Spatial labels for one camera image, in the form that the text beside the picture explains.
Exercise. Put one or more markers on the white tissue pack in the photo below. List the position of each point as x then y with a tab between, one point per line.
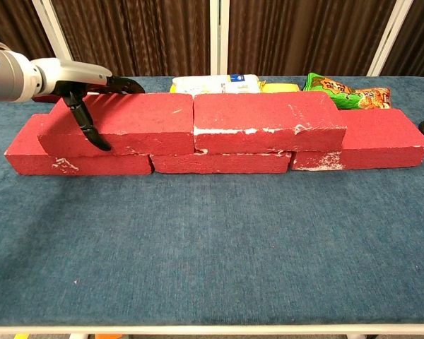
212	84

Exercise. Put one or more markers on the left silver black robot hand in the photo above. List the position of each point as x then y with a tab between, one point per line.
74	74

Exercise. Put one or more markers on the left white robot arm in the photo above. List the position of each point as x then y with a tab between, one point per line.
7	77

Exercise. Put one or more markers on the blue felt table mat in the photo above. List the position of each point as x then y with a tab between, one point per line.
215	247

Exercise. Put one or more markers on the white table frame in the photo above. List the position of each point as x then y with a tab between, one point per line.
198	331

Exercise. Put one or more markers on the yellow sponge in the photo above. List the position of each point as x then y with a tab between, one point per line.
279	87

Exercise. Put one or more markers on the white screen post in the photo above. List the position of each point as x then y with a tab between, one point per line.
392	31
219	35
51	28

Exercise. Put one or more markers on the red brick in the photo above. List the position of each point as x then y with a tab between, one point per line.
92	166
145	120
374	141
261	113
226	164

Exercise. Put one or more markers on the green snack bag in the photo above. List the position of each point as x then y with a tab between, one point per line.
360	99

